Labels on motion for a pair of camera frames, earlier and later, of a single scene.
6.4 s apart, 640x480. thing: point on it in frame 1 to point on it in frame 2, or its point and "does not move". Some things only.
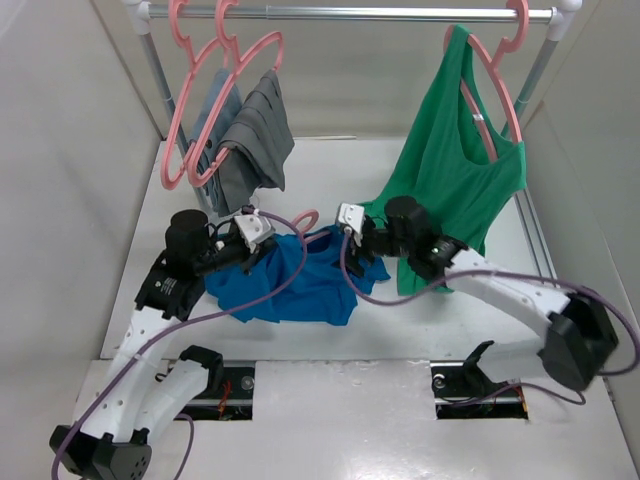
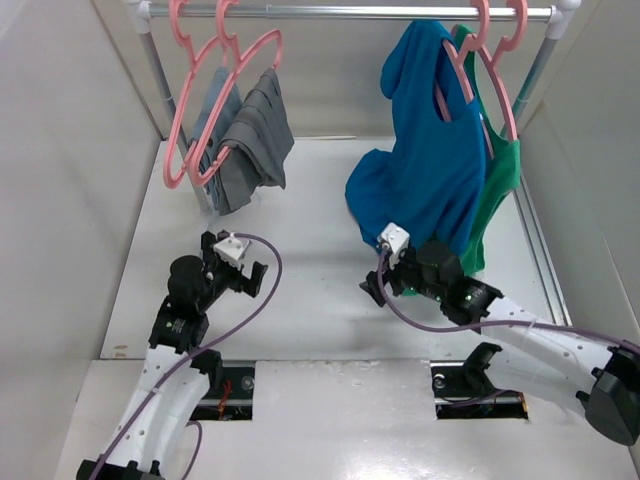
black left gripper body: (225, 252) to (220, 275)
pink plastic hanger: (309, 213) to (470, 43)
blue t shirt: (301, 278) to (431, 180)
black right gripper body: (377, 242) to (406, 274)
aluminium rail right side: (534, 236) does not move
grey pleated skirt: (261, 146) does not move
